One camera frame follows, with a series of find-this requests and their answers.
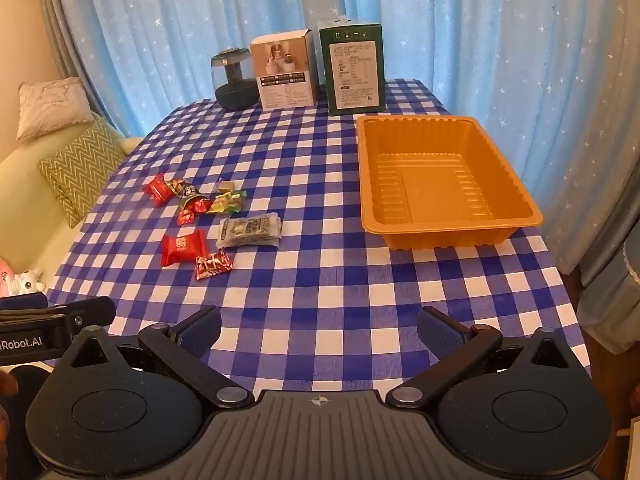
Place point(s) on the blue star-print curtain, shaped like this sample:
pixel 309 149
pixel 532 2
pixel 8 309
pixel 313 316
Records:
pixel 200 10

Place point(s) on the yellow candy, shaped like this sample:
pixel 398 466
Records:
pixel 220 204

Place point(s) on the grey snack packet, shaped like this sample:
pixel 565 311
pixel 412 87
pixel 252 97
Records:
pixel 250 230

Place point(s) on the white cushion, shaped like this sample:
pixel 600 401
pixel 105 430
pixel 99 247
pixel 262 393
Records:
pixel 52 107

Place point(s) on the white pink plush toy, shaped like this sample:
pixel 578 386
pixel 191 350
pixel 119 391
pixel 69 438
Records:
pixel 27 282

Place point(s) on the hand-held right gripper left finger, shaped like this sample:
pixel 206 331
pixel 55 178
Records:
pixel 200 334

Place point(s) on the brown candy clear wrapper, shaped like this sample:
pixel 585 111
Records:
pixel 226 187

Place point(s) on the red twisted candy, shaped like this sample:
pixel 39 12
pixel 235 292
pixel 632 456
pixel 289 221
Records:
pixel 157 189

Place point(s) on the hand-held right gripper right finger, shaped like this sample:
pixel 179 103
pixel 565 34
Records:
pixel 435 334

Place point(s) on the person's left hand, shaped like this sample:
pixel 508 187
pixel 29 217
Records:
pixel 7 384

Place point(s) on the dark green glass humidifier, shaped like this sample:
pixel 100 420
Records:
pixel 235 82

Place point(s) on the white cardboard box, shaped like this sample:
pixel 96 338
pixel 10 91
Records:
pixel 285 72

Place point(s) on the green zigzag cushion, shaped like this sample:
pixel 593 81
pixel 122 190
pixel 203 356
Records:
pixel 82 170

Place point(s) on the grey curtain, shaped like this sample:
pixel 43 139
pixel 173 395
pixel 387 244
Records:
pixel 75 35
pixel 600 210

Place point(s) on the large red snack packet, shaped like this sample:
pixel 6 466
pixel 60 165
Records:
pixel 182 249

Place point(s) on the red white patterned candy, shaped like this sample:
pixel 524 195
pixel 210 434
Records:
pixel 214 266

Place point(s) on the dark green snack packet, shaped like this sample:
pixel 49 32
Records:
pixel 189 192

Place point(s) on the orange plastic tray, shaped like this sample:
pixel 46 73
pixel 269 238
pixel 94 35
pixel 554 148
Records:
pixel 430 185

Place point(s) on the light green sofa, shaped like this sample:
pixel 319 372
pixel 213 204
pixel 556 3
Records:
pixel 30 210

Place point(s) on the grey lace-trimmed cloth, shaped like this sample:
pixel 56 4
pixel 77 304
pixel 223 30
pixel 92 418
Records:
pixel 615 310

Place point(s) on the green cardboard box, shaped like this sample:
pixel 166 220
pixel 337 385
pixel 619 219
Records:
pixel 352 72

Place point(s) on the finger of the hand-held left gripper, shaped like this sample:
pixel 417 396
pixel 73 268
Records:
pixel 90 312
pixel 25 302

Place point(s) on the blue white checkered tablecloth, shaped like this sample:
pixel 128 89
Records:
pixel 320 270

